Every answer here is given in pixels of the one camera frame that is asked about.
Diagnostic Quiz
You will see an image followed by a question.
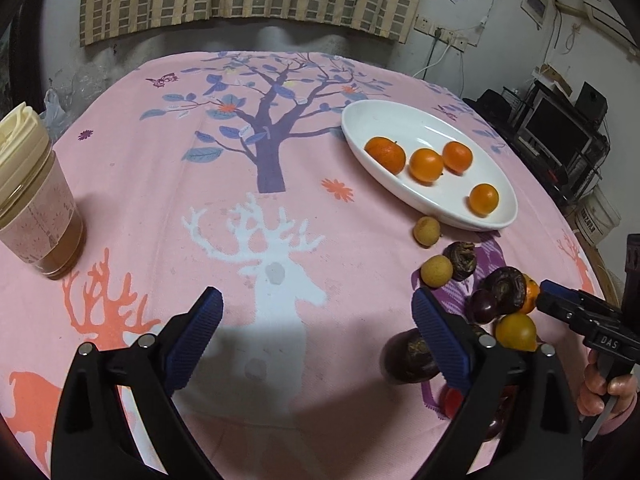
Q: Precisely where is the orange kumquat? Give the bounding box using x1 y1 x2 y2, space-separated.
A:
409 147 445 183
468 183 500 218
522 274 542 315
442 141 474 174

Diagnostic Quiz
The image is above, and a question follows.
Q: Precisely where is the white power cable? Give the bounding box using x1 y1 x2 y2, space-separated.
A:
414 34 451 80

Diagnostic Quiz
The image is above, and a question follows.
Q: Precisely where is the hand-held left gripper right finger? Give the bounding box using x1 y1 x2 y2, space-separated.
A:
411 287 583 480

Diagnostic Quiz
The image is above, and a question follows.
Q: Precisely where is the white oval plate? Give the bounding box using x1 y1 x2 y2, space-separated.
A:
341 100 518 232

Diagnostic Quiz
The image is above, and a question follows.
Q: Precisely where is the jar with cream lid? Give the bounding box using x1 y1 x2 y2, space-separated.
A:
0 101 87 281

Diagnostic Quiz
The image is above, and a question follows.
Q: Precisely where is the white bucket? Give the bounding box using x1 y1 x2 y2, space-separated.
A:
575 185 623 246

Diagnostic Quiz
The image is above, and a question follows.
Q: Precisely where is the yellowish kumquat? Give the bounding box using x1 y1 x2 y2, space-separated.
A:
495 313 538 352

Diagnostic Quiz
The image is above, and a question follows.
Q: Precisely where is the tan longan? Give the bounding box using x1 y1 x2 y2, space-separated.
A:
420 256 454 288
412 216 441 247

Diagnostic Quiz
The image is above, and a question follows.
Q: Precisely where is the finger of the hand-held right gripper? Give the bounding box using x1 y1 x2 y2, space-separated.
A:
536 293 593 335
541 280 623 322

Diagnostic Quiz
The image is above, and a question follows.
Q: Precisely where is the white air conditioner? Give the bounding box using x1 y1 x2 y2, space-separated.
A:
582 0 640 61

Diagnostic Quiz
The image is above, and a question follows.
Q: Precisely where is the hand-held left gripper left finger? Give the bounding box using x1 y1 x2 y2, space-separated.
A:
50 286 224 480

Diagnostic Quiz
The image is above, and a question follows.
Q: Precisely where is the person's right hand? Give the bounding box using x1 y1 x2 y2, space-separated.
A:
577 350 640 435

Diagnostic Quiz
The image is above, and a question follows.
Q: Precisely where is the black speaker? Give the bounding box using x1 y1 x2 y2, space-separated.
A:
575 81 610 121

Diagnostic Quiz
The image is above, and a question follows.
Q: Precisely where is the black bag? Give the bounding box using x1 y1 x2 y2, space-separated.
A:
462 89 516 126

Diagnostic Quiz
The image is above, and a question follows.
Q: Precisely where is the red cherry tomato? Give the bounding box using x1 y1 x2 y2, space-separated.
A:
440 385 466 418

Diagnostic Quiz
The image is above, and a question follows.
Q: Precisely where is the dark water chestnut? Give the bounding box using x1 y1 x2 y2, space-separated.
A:
482 266 527 316
445 241 478 281

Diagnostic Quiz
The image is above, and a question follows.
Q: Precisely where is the large orange tangerine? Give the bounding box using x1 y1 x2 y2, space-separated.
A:
364 136 407 176

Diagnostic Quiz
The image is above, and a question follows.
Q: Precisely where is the dark red cherry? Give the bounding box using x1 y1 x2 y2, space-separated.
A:
467 289 502 324
482 395 516 443

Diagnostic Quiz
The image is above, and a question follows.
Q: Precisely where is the purple passion fruit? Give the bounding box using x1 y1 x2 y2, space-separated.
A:
379 329 443 386

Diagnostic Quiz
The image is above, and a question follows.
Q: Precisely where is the pink printed tablecloth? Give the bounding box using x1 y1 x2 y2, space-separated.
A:
0 50 608 480

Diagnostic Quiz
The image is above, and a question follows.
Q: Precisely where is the dark wooden cabinet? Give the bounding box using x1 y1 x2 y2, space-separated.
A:
10 0 48 116

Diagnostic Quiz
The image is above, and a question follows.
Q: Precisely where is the clear plastic bag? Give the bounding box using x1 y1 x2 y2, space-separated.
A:
42 87 68 136

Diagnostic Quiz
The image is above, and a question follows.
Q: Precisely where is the white wall panel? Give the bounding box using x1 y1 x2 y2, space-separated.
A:
521 0 551 28

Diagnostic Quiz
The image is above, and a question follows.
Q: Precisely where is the black monitor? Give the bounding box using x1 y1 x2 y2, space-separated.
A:
517 95 593 166

